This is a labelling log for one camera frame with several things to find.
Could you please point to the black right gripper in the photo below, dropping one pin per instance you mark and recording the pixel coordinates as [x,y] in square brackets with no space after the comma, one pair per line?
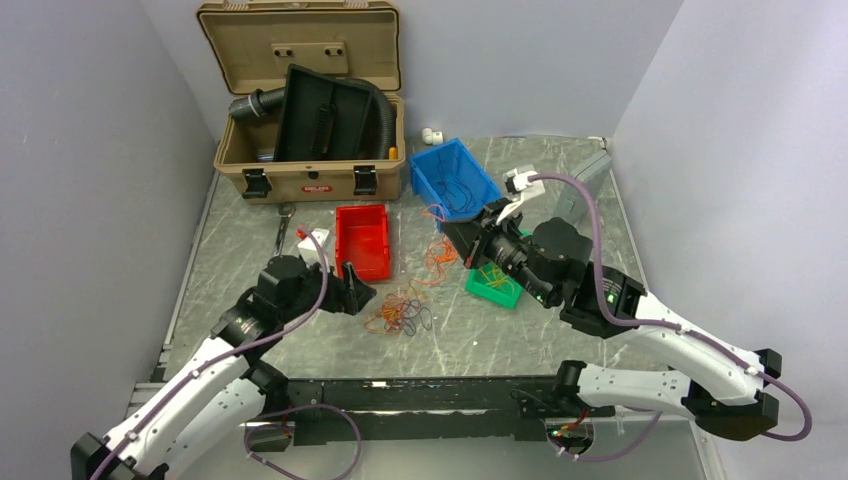
[468,236]

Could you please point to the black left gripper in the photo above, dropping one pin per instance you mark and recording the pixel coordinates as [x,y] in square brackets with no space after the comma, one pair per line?
[357,291]

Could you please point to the white pipe elbow fitting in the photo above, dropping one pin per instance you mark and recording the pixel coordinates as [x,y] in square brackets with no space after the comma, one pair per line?
[431,137]

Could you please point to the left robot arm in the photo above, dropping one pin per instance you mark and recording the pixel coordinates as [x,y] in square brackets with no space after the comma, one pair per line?
[226,382]

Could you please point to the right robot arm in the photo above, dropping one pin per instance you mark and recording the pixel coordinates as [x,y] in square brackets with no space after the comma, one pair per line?
[714,384]

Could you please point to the green plastic bin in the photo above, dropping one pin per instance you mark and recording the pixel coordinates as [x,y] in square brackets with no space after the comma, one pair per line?
[490,283]

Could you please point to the red plastic bin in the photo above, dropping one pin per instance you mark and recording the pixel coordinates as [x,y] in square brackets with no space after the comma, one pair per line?
[362,239]

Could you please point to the blue plastic bin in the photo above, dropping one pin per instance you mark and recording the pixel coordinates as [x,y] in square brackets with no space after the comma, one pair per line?
[450,182]

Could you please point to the grey plastic case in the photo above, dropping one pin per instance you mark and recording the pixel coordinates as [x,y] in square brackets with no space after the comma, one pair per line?
[591,173]

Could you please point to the silver combination wrench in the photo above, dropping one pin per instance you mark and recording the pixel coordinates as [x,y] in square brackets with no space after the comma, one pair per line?
[285,212]

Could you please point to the black tray insert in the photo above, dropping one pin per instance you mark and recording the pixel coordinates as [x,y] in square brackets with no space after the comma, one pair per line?
[323,118]

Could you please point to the tan open toolbox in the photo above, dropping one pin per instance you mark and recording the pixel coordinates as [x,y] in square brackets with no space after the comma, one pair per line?
[254,44]

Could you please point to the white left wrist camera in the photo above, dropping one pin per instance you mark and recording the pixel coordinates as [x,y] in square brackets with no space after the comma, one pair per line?
[316,246]

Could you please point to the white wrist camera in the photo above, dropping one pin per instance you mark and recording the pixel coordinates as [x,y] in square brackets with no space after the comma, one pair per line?
[316,246]
[521,189]

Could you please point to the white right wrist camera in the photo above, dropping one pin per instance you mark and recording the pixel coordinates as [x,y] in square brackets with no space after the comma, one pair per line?
[521,189]

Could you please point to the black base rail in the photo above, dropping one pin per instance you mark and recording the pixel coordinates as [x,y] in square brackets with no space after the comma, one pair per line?
[312,412]

